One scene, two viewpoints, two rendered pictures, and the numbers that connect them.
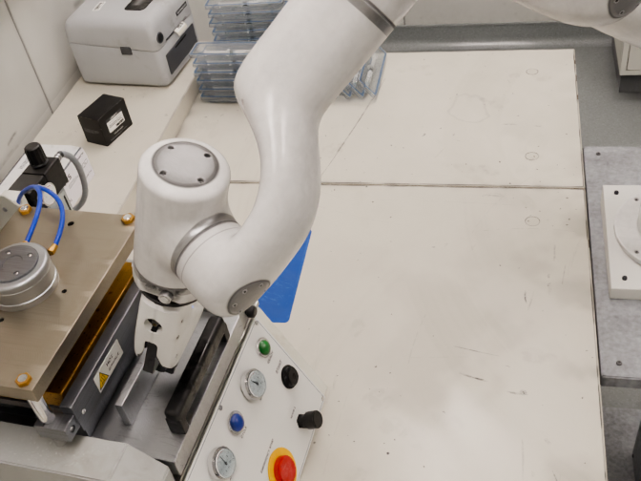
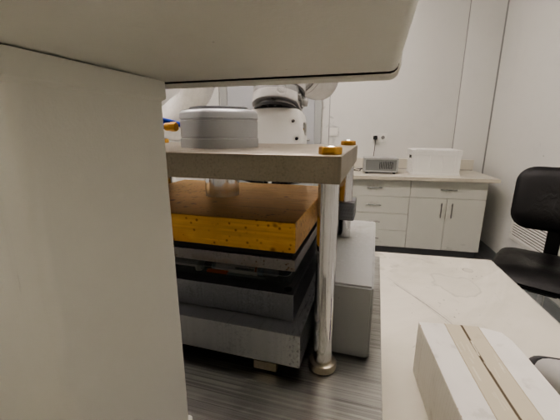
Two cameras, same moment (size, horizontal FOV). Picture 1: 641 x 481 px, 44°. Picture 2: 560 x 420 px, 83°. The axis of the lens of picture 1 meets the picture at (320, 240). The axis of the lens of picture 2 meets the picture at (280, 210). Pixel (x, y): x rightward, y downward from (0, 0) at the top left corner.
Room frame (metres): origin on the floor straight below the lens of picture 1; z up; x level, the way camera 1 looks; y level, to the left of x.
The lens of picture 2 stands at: (0.66, 0.69, 1.13)
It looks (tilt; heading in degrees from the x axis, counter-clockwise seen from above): 14 degrees down; 264
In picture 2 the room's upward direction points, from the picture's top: straight up
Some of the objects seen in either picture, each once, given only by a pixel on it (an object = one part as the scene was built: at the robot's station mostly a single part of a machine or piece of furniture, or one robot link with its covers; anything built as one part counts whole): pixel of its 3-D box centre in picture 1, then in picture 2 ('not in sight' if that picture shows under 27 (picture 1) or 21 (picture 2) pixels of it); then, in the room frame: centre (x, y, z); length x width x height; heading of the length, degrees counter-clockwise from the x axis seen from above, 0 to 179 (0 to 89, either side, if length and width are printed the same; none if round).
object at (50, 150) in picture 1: (36, 195); not in sight; (1.25, 0.52, 0.83); 0.23 x 0.12 x 0.07; 160
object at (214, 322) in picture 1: (197, 371); not in sight; (0.62, 0.17, 0.99); 0.15 x 0.02 x 0.04; 158
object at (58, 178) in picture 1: (45, 197); not in sight; (0.94, 0.38, 1.05); 0.15 x 0.05 x 0.15; 158
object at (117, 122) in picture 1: (105, 119); not in sight; (1.49, 0.41, 0.83); 0.09 x 0.06 x 0.07; 145
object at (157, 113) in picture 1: (98, 148); not in sight; (1.47, 0.44, 0.77); 0.84 x 0.30 x 0.04; 162
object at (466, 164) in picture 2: not in sight; (402, 163); (-0.89, -2.40, 0.80); 1.29 x 0.04 x 0.10; 162
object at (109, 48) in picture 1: (134, 33); not in sight; (1.76, 0.34, 0.88); 0.25 x 0.20 x 0.17; 66
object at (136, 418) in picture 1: (102, 366); (243, 252); (0.67, 0.30, 0.97); 0.30 x 0.22 x 0.08; 68
